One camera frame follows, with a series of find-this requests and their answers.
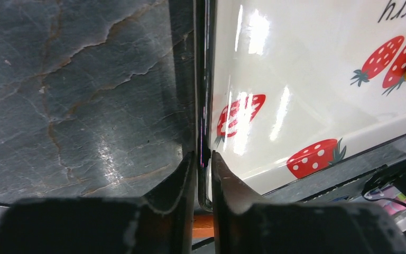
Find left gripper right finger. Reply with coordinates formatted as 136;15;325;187
211;152;406;253

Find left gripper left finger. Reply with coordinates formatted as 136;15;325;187
0;152;195;253

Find white strawberry print tray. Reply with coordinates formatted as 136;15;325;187
194;1;406;211

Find orange handled metal scraper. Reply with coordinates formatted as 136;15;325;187
192;214;214;239

